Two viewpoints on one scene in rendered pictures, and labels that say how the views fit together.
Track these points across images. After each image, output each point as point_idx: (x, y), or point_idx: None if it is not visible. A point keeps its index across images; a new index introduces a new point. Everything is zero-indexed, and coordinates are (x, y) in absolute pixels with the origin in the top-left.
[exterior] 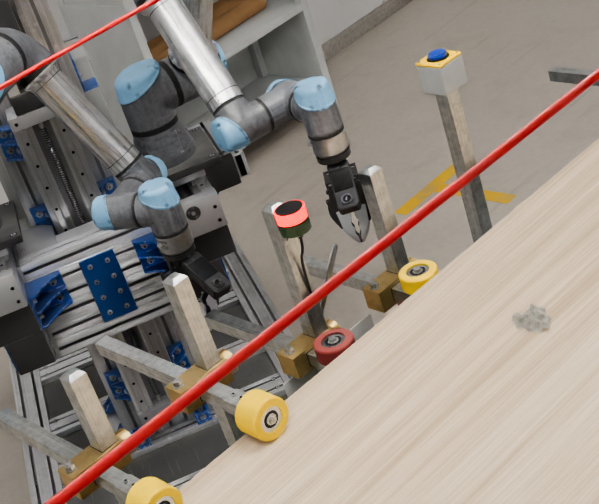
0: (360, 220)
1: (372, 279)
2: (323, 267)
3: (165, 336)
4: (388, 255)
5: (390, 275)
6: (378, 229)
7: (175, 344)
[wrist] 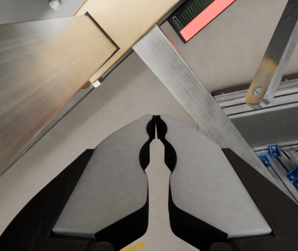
0: (131, 156)
1: (156, 46)
2: (240, 142)
3: None
4: (86, 37)
5: (110, 20)
6: (54, 69)
7: None
